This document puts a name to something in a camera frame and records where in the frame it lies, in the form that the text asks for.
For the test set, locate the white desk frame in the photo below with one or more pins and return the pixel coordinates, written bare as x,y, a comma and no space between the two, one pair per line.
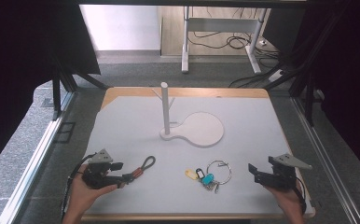
221,24

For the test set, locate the aluminium frame rail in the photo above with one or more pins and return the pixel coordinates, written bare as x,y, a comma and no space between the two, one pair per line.
324,155
35,165

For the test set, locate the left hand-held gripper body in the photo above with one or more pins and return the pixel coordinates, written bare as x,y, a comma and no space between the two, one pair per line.
99,174

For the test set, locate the black key tag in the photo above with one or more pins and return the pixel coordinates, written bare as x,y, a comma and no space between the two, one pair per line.
200,173

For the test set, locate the person's left hand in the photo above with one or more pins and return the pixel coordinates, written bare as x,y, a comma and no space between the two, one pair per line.
86,194

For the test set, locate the black metal stand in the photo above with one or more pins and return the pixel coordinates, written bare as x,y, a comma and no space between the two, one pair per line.
308,102
57,93

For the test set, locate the blue key tag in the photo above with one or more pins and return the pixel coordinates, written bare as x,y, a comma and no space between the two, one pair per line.
208,179

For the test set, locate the black curtain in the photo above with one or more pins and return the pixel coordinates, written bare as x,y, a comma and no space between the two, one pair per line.
352,77
16,62

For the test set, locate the white power strip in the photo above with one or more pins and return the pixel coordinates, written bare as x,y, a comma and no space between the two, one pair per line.
276,75

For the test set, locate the black floor bracket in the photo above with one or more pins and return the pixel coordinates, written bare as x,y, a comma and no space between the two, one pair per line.
65,132

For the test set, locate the white table mat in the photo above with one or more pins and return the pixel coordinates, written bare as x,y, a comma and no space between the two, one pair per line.
168,196

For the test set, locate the white key holder stand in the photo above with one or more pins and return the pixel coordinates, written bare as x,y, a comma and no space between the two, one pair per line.
204,130

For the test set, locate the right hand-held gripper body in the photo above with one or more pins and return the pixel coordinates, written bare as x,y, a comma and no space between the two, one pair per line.
283,177

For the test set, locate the small metal keys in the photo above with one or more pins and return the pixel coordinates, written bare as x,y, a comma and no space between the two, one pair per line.
213,186

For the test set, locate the person's right hand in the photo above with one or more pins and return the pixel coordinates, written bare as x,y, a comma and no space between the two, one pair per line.
288,199

